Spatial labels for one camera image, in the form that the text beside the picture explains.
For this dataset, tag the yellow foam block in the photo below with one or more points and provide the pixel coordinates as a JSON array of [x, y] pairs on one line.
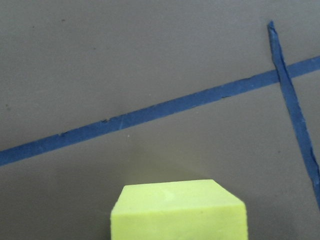
[[178, 210]]

